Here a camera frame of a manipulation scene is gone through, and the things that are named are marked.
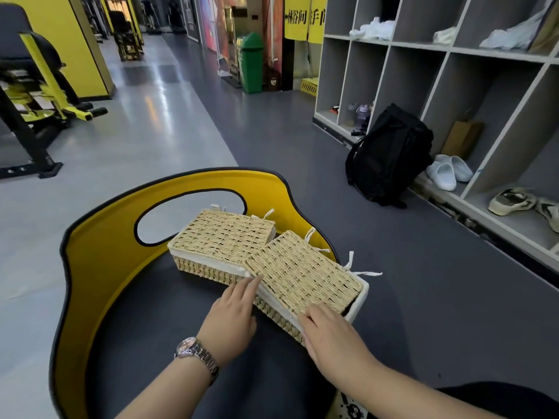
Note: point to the white cubby shelf unit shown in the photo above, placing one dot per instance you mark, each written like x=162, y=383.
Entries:
x=493, y=91

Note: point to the black backpack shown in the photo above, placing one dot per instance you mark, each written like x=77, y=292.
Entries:
x=386, y=157

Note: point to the white slipper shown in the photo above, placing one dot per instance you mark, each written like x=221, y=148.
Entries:
x=443, y=176
x=460, y=167

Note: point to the large white crumpled cloth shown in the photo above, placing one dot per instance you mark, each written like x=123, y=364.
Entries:
x=515, y=34

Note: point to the woven straw basket white liner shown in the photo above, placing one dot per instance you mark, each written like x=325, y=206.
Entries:
x=205, y=263
x=279, y=312

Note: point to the person's right thumb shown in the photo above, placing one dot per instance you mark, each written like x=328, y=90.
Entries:
x=305, y=335

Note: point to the brown paper bag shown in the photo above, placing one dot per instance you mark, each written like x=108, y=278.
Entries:
x=460, y=139

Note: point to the person's black clothing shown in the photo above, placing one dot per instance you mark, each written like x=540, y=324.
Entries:
x=502, y=399

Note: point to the purple water bottle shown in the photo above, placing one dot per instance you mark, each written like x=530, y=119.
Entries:
x=362, y=119

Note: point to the person's left hand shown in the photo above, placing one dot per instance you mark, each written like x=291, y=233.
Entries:
x=225, y=327

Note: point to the person's right forearm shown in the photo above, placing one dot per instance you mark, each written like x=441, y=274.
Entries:
x=415, y=397

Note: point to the black and yellow gym machine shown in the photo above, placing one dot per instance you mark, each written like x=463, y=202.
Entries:
x=30, y=82

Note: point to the person's right hand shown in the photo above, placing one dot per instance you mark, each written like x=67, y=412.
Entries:
x=336, y=349

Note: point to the small white folded cloth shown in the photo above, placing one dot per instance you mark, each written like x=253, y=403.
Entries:
x=445, y=36

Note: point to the silver wristwatch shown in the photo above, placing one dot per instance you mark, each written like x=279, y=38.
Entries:
x=198, y=352

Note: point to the yellow plastic crate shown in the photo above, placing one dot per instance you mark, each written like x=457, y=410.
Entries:
x=309, y=87

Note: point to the person's left forearm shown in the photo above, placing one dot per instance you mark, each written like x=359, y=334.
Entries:
x=170, y=390

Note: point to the person's left middle finger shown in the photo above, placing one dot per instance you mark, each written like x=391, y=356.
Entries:
x=239, y=290

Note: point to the yellow chair with black rim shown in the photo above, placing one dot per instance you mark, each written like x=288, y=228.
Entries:
x=105, y=274

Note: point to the yellow hanging banner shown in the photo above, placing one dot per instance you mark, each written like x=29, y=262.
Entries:
x=303, y=17

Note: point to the woven straw basket lid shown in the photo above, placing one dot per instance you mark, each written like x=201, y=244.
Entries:
x=225, y=235
x=301, y=272

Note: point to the green trash bin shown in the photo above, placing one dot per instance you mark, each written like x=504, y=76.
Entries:
x=251, y=63

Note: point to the distant black yellow gym machine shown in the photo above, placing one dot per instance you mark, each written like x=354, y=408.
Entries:
x=126, y=41

